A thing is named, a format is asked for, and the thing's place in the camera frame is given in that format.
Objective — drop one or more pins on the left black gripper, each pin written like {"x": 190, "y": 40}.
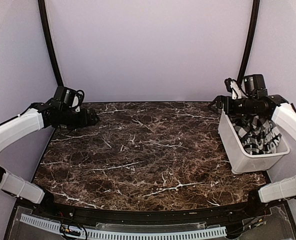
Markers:
{"x": 84, "y": 121}

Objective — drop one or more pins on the black front rail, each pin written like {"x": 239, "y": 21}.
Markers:
{"x": 230, "y": 214}

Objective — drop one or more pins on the white slotted cable duct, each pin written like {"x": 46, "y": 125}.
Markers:
{"x": 56, "y": 227}

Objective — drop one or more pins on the white plastic laundry bin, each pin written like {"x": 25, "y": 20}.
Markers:
{"x": 240, "y": 161}

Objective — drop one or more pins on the right black frame post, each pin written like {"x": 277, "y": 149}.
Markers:
{"x": 249, "y": 40}

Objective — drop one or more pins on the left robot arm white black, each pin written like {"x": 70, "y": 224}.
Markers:
{"x": 37, "y": 117}

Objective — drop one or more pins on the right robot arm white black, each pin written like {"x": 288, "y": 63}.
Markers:
{"x": 272, "y": 107}

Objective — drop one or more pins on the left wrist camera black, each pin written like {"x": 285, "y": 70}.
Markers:
{"x": 67, "y": 99}

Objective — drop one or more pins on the black white checkered shirt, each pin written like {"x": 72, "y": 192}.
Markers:
{"x": 257, "y": 135}

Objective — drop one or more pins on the left black frame post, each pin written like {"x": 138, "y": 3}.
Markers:
{"x": 49, "y": 42}

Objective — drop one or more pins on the black frame post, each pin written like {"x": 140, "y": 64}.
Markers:
{"x": 249, "y": 40}
{"x": 49, "y": 42}

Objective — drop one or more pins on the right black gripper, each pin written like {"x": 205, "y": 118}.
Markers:
{"x": 221, "y": 99}

